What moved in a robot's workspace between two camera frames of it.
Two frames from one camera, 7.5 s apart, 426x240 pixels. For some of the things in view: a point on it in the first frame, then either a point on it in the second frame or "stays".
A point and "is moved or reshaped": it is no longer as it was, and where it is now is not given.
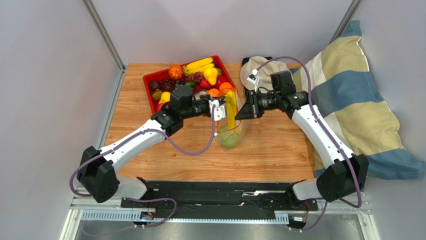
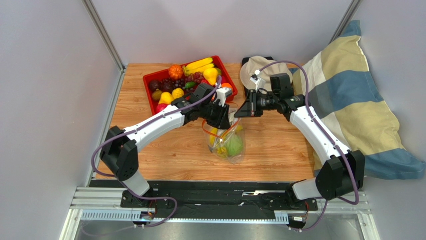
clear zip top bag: x=231 y=132 is moved or reshaped
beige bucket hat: x=265 y=71 stays
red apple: x=159 y=106 stays
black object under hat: x=245 y=59 stays
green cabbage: x=227 y=139 → x=234 y=145
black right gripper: x=252 y=104 stays
